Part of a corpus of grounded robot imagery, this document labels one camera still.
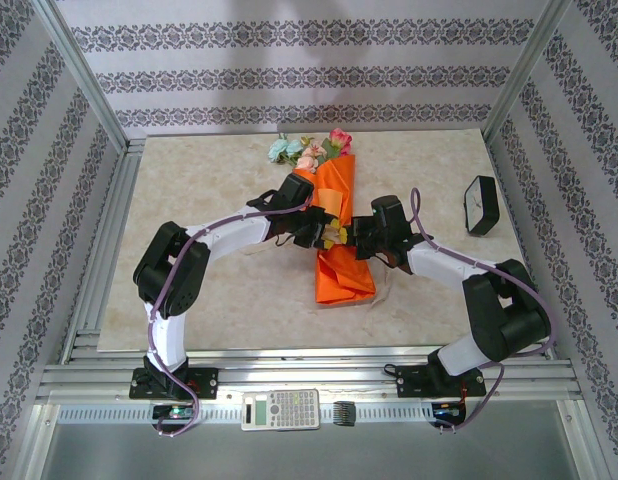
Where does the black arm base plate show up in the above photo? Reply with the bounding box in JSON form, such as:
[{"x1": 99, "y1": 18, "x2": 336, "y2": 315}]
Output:
[
  {"x1": 396, "y1": 363, "x2": 488, "y2": 400},
  {"x1": 129, "y1": 367, "x2": 220, "y2": 401}
]

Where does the black desk clock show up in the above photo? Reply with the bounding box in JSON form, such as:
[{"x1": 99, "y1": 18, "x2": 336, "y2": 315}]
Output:
[{"x1": 462, "y1": 175, "x2": 501, "y2": 236}]

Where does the grey metal shelf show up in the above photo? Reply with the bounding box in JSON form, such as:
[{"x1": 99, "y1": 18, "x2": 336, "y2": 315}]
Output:
[{"x1": 18, "y1": 399, "x2": 605, "y2": 480}]

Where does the red pink artificial rose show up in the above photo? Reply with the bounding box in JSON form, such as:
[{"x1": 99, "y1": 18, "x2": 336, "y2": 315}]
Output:
[{"x1": 328, "y1": 128, "x2": 354, "y2": 157}]

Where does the aluminium side rail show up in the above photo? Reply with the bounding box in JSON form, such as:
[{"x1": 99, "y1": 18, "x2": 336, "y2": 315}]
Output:
[{"x1": 61, "y1": 139, "x2": 145, "y2": 364}]

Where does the white scientific calculator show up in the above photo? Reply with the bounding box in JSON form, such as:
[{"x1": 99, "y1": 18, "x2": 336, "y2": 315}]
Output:
[{"x1": 240, "y1": 388, "x2": 321, "y2": 432}]

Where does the light blue artificial flower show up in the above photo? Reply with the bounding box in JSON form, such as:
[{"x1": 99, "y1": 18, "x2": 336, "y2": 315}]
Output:
[{"x1": 267, "y1": 138, "x2": 303, "y2": 164}]

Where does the aluminium cross rail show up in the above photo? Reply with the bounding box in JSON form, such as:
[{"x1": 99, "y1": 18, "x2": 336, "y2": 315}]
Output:
[{"x1": 38, "y1": 347, "x2": 583, "y2": 401}]

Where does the orange wrapping paper sheet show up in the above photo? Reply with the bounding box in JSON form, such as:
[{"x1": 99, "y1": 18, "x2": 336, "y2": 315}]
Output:
[{"x1": 291, "y1": 153, "x2": 378, "y2": 306}]

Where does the black clipper comb guard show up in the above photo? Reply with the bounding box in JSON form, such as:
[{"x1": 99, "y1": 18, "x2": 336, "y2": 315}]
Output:
[{"x1": 332, "y1": 400, "x2": 357, "y2": 427}]

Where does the slotted metal strip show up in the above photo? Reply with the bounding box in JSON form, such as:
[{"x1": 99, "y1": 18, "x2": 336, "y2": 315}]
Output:
[{"x1": 56, "y1": 401, "x2": 468, "y2": 426}]

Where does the aluminium frame post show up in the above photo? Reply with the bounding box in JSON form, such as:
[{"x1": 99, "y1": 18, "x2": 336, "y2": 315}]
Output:
[
  {"x1": 481, "y1": 0, "x2": 575, "y2": 146},
  {"x1": 31, "y1": 0, "x2": 130, "y2": 154}
]

